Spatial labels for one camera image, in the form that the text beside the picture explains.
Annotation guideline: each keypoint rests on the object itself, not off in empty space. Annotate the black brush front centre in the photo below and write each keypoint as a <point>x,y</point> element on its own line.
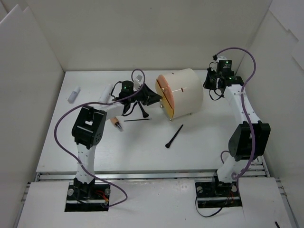
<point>167,145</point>

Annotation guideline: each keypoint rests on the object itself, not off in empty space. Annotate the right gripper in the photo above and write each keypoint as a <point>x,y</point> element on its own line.
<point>211,80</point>

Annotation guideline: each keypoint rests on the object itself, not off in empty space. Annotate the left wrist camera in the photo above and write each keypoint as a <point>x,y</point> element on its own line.
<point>138,82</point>

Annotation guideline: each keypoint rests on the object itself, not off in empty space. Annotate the yellow drawer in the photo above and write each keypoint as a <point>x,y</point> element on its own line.
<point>169,111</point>

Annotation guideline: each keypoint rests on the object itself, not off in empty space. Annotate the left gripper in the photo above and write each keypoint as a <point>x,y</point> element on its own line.
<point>144,95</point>

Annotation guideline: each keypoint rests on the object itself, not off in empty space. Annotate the black brush near organizer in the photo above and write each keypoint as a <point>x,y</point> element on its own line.
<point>144,113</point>

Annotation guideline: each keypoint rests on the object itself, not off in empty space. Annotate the orange drawer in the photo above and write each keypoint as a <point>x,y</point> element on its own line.
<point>163,86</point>

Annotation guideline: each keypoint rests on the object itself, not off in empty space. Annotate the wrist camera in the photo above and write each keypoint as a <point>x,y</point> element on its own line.
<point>217,58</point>
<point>138,82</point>

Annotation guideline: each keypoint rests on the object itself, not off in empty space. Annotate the thin black eyeliner pencil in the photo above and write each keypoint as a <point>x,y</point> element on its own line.
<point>134,120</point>

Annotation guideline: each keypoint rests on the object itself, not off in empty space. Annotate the small white lilac tube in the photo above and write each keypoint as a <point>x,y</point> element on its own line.
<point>74,95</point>

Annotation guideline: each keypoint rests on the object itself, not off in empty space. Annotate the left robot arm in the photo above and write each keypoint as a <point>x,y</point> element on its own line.
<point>89,127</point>

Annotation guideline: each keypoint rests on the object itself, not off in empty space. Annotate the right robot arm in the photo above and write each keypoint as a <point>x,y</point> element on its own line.
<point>250,137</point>

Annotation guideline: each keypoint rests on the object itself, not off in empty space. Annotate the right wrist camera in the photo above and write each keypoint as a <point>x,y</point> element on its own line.
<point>217,58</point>

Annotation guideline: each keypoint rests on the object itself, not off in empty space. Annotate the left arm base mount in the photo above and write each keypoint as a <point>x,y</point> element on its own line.
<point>96,200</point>

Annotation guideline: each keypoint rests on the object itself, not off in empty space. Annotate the aluminium rail frame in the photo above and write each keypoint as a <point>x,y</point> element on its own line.
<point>257,169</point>

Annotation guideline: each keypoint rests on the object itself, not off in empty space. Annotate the white blue-print tube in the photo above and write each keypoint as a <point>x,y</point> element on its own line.
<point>106,93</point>

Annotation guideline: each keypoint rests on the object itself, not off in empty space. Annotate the cream round drawer organizer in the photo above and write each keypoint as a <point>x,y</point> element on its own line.
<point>187,91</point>

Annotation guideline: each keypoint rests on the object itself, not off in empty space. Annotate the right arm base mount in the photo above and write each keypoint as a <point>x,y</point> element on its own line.
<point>210,196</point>

